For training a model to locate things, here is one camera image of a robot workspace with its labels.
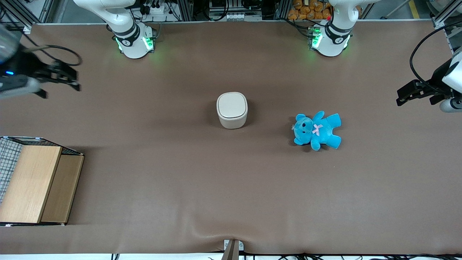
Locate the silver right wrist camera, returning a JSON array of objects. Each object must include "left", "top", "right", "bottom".
[{"left": 0, "top": 77, "right": 41, "bottom": 99}]

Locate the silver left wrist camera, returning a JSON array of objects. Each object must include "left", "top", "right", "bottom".
[{"left": 439, "top": 97, "right": 462, "bottom": 113}]

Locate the wooden shelf with wire rack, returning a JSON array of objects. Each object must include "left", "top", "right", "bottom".
[{"left": 0, "top": 136, "right": 85, "bottom": 227}]

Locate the aluminium frame post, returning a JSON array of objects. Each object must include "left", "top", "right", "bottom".
[
  {"left": 431, "top": 0, "right": 462, "bottom": 29},
  {"left": 0, "top": 0, "right": 55, "bottom": 34}
]

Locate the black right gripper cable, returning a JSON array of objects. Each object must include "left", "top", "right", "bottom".
[{"left": 22, "top": 36, "right": 83, "bottom": 67}]

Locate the orange plush toy pile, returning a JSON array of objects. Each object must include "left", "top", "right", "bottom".
[{"left": 287, "top": 0, "right": 333, "bottom": 21}]

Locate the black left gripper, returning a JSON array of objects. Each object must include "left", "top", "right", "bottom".
[{"left": 396, "top": 58, "right": 456, "bottom": 107}]

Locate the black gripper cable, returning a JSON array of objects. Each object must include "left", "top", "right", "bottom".
[
  {"left": 22, "top": 36, "right": 83, "bottom": 67},
  {"left": 409, "top": 22, "right": 462, "bottom": 91}
]

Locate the wire mesh panel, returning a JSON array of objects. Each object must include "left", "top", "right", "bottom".
[{"left": 0, "top": 137, "right": 23, "bottom": 204}]

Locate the white power strip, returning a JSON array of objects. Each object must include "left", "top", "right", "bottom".
[{"left": 142, "top": 3, "right": 171, "bottom": 16}]

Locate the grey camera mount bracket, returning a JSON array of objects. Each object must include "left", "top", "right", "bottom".
[{"left": 221, "top": 239, "right": 245, "bottom": 260}]

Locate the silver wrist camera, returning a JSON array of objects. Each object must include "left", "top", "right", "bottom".
[
  {"left": 439, "top": 97, "right": 462, "bottom": 113},
  {"left": 0, "top": 77, "right": 41, "bottom": 99}
]

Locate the cream plastic trash can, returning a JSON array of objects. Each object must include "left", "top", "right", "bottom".
[{"left": 217, "top": 92, "right": 249, "bottom": 130}]

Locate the blue teddy bear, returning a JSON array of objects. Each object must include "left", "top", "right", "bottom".
[{"left": 293, "top": 111, "right": 342, "bottom": 151}]

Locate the cream trash can lid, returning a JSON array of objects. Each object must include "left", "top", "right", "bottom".
[{"left": 217, "top": 92, "right": 248, "bottom": 121}]

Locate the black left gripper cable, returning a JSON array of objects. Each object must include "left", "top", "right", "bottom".
[{"left": 409, "top": 22, "right": 462, "bottom": 91}]

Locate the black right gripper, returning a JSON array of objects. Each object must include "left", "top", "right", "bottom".
[{"left": 0, "top": 48, "right": 82, "bottom": 91}]

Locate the brown table cover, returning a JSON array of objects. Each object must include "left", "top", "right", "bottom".
[{"left": 0, "top": 20, "right": 462, "bottom": 255}]

